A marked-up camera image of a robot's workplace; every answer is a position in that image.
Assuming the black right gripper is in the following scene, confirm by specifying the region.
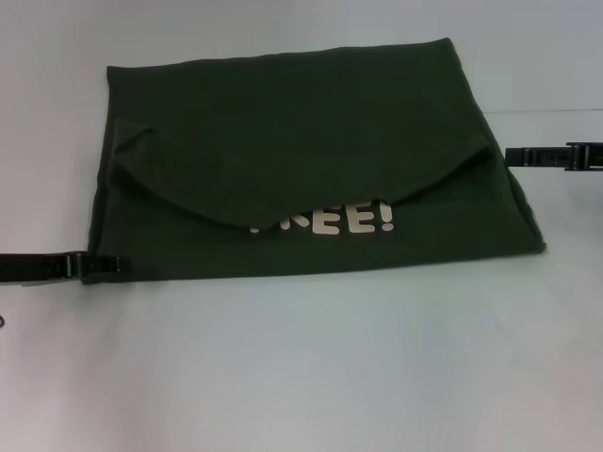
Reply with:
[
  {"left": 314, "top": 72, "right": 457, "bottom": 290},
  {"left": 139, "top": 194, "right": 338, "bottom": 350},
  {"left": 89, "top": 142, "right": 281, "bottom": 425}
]
[{"left": 503, "top": 140, "right": 603, "bottom": 171}]

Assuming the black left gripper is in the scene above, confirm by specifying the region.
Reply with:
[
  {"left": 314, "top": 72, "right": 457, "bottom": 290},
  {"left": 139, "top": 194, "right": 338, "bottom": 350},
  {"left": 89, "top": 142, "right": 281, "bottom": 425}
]
[{"left": 0, "top": 250, "right": 134, "bottom": 286}]

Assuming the dark green t-shirt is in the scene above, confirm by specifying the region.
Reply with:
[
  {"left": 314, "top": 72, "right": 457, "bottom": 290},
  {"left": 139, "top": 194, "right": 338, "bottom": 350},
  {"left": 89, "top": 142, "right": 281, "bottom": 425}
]
[{"left": 82, "top": 36, "right": 548, "bottom": 286}]

